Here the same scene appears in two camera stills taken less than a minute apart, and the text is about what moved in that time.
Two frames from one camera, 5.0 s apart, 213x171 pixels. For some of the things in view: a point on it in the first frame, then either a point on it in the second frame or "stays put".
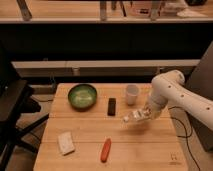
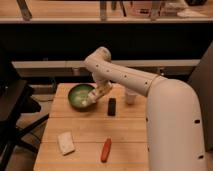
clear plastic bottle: [141, 114] to [89, 99]
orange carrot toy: [105, 150] stays put
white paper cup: [132, 92] stays put
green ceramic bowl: [82, 97] stays put
